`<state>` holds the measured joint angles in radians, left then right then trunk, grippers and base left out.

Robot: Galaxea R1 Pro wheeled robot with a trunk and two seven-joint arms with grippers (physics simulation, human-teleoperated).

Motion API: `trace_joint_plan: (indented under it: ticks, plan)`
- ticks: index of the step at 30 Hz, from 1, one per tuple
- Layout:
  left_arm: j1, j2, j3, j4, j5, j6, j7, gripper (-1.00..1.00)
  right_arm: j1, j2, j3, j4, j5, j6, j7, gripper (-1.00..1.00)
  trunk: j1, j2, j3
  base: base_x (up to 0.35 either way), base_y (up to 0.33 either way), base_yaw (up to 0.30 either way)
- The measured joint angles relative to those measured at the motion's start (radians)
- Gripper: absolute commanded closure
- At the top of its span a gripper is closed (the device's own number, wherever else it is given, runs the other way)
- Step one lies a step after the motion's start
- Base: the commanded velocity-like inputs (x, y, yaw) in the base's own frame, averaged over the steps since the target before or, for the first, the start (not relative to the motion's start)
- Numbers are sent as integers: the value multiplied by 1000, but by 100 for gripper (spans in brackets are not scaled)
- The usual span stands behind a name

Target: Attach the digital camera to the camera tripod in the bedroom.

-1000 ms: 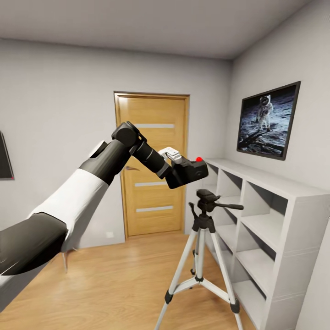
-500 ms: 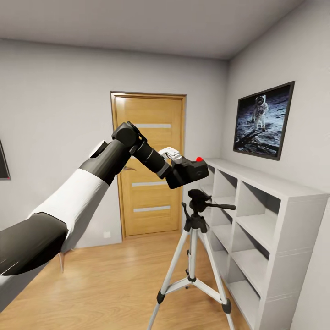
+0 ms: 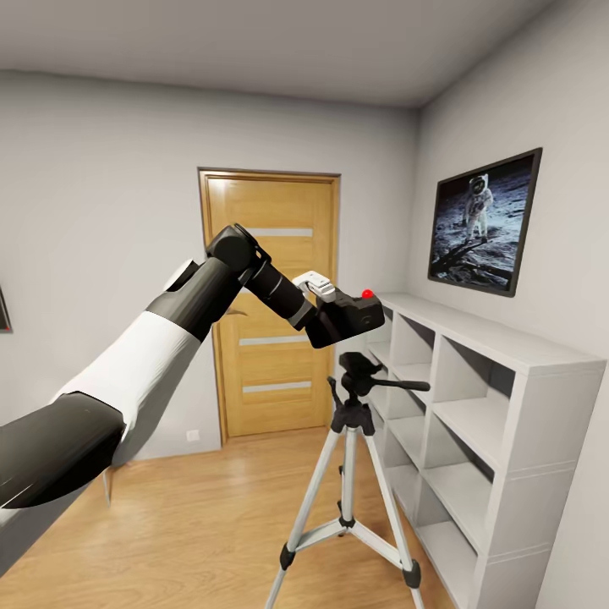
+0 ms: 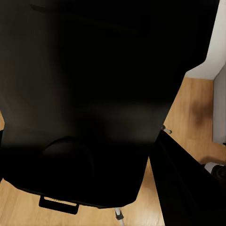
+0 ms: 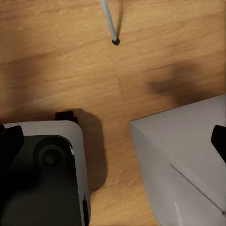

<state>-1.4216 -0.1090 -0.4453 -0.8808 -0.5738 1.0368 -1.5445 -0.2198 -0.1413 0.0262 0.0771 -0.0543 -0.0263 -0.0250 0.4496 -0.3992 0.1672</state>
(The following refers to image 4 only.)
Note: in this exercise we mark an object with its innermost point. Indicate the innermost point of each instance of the digital camera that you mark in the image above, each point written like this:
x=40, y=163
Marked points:
x=85, y=88

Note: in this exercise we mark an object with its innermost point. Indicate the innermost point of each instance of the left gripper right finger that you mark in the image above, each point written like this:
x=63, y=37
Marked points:
x=189, y=195

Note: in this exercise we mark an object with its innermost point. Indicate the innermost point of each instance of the camera tripod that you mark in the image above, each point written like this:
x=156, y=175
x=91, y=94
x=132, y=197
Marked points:
x=118, y=213

